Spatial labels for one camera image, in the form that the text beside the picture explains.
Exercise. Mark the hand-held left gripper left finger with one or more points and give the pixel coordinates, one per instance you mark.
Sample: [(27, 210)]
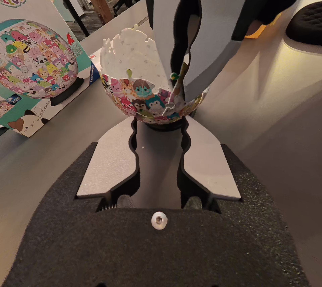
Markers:
[(110, 166)]

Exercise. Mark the white instruction leaflet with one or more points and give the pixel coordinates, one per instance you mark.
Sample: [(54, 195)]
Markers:
[(96, 55)]

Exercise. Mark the black ball stand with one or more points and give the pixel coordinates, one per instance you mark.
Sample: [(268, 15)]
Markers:
[(163, 126)]

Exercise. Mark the colourful puzzle piece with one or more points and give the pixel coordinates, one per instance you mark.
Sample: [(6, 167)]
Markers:
[(178, 83)]

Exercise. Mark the black textured wrist rest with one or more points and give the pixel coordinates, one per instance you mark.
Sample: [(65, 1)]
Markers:
[(307, 25)]

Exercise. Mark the person's right hand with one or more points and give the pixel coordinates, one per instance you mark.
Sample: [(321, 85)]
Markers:
[(251, 29)]

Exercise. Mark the colourful puzzle ball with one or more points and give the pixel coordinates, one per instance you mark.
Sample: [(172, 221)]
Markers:
[(130, 65)]

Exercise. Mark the puzzle ball cardboard box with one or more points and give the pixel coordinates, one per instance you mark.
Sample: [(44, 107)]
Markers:
[(37, 53)]

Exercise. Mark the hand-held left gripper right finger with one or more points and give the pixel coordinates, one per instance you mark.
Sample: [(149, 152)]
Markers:
[(208, 166)]

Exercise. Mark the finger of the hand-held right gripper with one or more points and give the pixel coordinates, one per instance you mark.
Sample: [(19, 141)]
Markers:
[(163, 3), (218, 15)]

